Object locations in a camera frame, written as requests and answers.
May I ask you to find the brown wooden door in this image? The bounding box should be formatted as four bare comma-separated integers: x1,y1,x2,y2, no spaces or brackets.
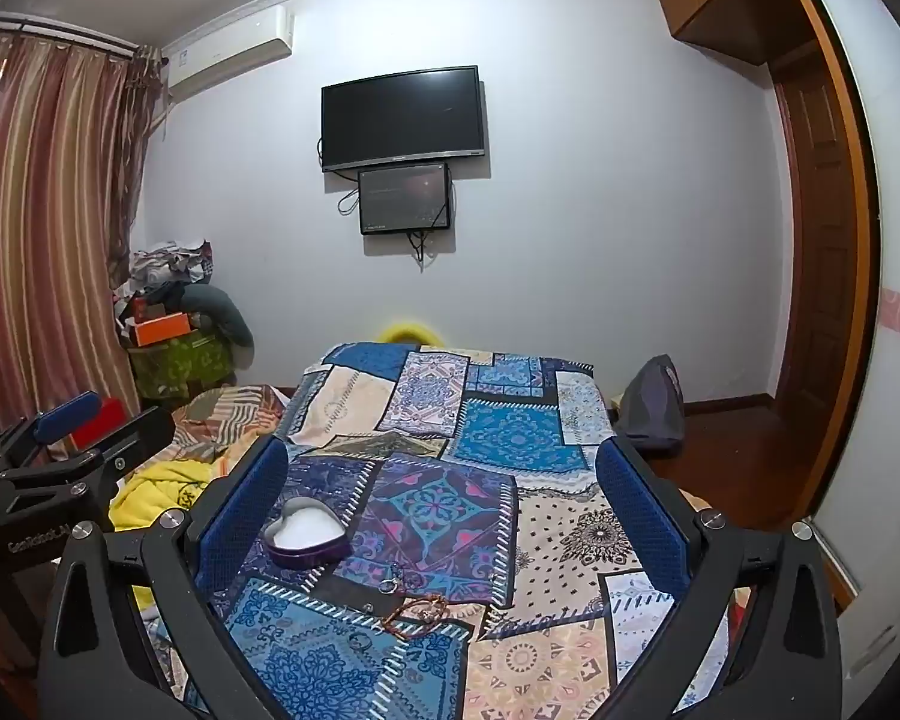
772,52,871,466

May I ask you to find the white curtain rail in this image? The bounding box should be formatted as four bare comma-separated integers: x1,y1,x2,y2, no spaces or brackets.
0,11,162,61

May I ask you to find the striped cloth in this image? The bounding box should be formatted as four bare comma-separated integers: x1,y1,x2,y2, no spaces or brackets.
169,384,290,466

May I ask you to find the orange box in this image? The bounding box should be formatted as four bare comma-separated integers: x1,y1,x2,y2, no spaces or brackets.
131,313,192,347

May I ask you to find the yellow blanket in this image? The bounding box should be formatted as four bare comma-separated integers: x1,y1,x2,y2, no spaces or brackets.
109,457,233,608

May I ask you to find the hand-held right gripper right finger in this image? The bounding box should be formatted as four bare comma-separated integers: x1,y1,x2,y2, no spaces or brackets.
594,436,845,720

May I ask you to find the striped pink curtain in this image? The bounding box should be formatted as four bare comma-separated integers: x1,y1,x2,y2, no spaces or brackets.
0,30,170,421

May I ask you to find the red and gold braided bracelet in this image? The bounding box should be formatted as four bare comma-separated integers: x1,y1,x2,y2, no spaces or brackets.
384,594,451,638

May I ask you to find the green patterned box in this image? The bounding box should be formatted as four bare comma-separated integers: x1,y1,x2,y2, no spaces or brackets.
127,330,233,398

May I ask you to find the small black wall monitor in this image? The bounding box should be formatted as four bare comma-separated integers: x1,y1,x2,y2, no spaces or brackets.
358,162,452,235

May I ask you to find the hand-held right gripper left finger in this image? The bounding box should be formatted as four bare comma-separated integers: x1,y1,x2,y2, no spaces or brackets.
36,435,293,720

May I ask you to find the yellow round object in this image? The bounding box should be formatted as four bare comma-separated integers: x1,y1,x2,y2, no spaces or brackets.
379,321,442,350

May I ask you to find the grey bag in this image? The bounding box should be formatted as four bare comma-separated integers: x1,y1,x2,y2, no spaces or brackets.
616,355,687,455

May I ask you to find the white air conditioner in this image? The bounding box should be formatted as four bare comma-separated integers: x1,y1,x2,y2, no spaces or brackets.
161,4,297,102

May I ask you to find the pile of clutter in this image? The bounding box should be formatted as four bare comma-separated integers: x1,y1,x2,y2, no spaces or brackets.
112,240,215,316

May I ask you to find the large black wall television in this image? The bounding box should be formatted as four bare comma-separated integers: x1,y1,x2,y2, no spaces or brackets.
321,66,488,173

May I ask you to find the red box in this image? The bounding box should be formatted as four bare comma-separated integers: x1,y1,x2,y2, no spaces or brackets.
71,399,125,451

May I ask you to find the blue patchwork blanket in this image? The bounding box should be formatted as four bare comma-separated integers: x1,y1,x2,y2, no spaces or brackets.
172,343,728,720

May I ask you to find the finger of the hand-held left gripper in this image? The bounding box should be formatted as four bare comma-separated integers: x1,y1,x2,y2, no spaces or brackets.
0,390,103,470
0,406,176,497

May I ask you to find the purple heart-shaped tin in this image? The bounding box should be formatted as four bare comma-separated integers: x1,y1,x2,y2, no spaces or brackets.
262,496,346,567

